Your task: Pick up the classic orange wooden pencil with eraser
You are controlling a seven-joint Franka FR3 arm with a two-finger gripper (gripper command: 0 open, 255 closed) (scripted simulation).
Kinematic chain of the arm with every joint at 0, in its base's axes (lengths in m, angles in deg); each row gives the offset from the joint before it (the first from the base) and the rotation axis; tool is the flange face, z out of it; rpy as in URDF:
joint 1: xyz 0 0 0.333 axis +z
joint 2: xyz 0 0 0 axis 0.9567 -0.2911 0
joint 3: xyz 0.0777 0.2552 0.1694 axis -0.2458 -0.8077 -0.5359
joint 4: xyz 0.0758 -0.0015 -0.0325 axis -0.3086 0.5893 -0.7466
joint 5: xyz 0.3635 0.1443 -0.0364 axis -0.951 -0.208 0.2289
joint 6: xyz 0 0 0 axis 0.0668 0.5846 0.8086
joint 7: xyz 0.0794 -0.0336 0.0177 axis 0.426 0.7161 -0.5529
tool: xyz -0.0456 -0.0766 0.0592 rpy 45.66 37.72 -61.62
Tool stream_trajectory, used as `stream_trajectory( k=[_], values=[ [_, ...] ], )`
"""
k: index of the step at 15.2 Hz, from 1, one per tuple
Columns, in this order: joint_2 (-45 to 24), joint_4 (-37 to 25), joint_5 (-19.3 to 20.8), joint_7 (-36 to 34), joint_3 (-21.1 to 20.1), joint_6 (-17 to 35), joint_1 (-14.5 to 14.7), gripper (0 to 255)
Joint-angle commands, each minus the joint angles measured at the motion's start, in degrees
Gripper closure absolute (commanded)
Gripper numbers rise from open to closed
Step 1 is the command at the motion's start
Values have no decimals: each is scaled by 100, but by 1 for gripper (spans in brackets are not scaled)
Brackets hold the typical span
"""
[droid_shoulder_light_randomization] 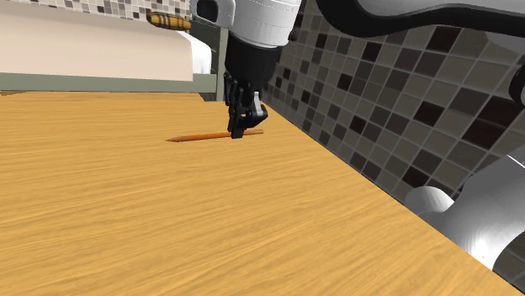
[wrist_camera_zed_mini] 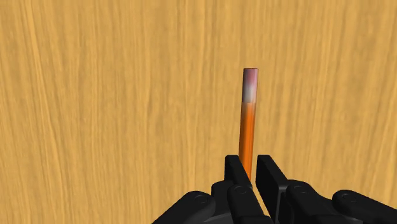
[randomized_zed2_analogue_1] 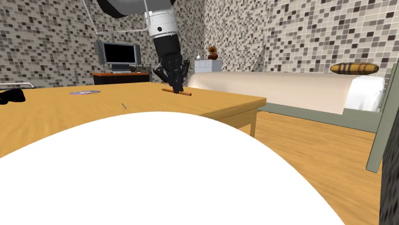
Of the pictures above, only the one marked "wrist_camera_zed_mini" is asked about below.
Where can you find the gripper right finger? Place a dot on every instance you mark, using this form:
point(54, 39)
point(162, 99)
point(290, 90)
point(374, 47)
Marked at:
point(297, 198)

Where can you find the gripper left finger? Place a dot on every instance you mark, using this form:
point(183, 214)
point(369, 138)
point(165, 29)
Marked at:
point(240, 198)

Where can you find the orange pencil with pink eraser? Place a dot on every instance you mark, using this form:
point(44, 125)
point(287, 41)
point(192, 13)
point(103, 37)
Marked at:
point(248, 130)

